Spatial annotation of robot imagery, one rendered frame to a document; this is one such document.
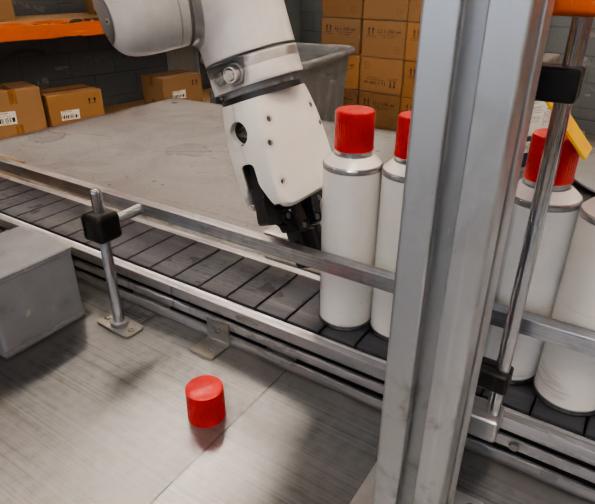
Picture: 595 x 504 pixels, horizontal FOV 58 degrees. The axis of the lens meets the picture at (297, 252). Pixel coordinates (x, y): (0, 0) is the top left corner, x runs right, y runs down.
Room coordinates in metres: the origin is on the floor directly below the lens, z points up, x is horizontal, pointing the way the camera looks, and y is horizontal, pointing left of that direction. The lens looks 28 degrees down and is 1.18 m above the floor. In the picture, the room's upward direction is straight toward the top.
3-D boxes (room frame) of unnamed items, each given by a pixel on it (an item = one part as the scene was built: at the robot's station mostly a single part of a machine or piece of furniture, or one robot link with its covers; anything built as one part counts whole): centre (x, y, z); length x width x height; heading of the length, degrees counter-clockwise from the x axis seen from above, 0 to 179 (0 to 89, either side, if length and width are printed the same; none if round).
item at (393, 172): (0.42, -0.10, 0.98); 0.05 x 0.05 x 0.20
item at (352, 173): (0.44, -0.05, 0.98); 0.05 x 0.05 x 0.20
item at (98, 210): (0.51, 0.19, 0.91); 0.07 x 0.03 x 0.16; 147
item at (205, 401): (0.36, 0.08, 0.85); 0.03 x 0.03 x 0.03
